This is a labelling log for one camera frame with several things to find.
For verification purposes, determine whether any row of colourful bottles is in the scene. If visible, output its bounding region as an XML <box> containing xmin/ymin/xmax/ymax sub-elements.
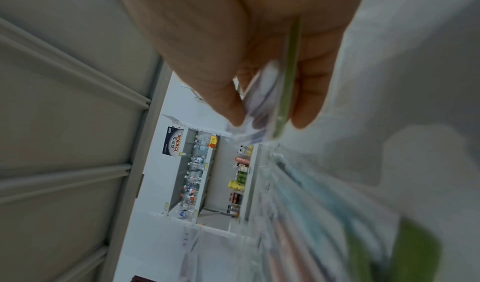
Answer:
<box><xmin>225</xmin><ymin>144</ymin><xmax>254</xmax><ymax>218</ymax></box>

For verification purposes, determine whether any white metal shelf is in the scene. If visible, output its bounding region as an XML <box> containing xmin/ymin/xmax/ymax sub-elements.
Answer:
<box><xmin>0</xmin><ymin>0</ymin><xmax>480</xmax><ymax>282</ymax></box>

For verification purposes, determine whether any cluster of water and soda bottles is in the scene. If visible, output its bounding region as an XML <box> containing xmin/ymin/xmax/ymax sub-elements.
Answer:
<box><xmin>178</xmin><ymin>135</ymin><xmax>211</xmax><ymax>218</ymax></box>

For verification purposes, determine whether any purple toothbrush packet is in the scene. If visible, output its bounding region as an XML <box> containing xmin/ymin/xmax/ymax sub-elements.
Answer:
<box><xmin>226</xmin><ymin>16</ymin><xmax>303</xmax><ymax>145</ymax></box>

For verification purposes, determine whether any row of green toothbrush packets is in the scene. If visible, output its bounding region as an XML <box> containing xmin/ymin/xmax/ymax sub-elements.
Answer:
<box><xmin>258</xmin><ymin>147</ymin><xmax>444</xmax><ymax>282</ymax></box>

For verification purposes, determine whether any person's right hand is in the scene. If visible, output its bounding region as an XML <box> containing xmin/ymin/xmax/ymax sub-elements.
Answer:
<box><xmin>110</xmin><ymin>0</ymin><xmax>372</xmax><ymax>131</ymax></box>

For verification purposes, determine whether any white snack shelving unit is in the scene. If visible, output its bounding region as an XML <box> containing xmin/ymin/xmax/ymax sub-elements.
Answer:
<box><xmin>180</xmin><ymin>81</ymin><xmax>206</xmax><ymax>101</ymax></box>

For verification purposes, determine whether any blue and white water carton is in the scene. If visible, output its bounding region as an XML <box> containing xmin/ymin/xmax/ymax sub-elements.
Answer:
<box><xmin>161</xmin><ymin>126</ymin><xmax>186</xmax><ymax>157</ymax></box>

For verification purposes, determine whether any white drinks shelving unit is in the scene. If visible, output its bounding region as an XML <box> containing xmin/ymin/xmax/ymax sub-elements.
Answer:
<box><xmin>149</xmin><ymin>113</ymin><xmax>264</xmax><ymax>238</ymax></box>

